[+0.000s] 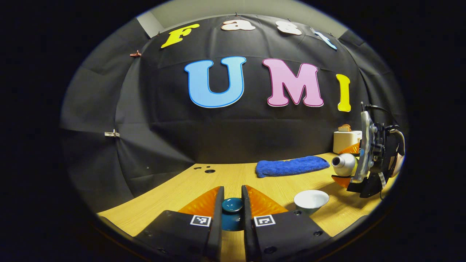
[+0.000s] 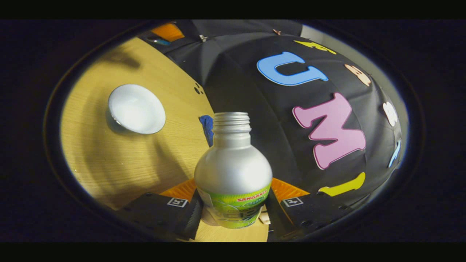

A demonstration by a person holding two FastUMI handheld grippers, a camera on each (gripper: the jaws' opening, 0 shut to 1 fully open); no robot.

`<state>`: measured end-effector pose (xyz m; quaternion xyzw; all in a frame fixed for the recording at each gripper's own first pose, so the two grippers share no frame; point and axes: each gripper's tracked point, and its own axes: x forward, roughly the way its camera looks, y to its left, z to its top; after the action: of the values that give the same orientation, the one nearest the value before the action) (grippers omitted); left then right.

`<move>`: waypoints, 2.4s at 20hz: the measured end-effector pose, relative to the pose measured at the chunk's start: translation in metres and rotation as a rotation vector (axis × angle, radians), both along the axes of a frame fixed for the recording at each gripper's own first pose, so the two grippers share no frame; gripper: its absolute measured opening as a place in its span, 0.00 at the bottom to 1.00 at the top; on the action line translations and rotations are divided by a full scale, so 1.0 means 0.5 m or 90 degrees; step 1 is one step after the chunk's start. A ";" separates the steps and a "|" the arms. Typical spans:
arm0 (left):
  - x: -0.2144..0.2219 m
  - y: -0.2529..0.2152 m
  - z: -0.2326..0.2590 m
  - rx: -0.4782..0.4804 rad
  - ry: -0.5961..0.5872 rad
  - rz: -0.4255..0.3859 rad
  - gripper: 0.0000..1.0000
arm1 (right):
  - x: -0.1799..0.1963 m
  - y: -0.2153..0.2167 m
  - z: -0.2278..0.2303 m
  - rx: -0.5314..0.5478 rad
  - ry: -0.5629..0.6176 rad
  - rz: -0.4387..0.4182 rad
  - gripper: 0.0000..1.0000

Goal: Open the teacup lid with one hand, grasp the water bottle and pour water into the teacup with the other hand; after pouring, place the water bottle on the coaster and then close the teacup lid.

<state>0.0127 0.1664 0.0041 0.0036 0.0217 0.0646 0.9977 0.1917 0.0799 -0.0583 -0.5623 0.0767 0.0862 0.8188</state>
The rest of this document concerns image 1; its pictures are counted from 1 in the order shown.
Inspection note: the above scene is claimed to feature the dark teal teacup lid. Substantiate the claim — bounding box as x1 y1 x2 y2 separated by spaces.
221 197 244 231

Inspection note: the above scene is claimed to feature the silver water bottle green label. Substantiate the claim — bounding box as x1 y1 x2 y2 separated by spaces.
331 153 359 177

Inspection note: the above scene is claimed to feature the blue towel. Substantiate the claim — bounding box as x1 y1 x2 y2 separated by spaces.
255 156 330 178

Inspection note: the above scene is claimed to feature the white teacup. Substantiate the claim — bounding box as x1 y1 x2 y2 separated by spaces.
293 190 329 215

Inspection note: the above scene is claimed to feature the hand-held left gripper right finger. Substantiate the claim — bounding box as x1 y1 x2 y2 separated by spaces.
241 184 332 262

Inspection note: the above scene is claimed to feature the white toaster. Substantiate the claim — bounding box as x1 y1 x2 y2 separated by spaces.
333 130 363 154

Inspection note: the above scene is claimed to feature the black backdrop cloth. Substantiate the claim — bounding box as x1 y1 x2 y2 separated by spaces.
59 14 406 213

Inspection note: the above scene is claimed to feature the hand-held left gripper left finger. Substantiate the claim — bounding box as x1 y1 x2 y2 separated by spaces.
133 186 225 262

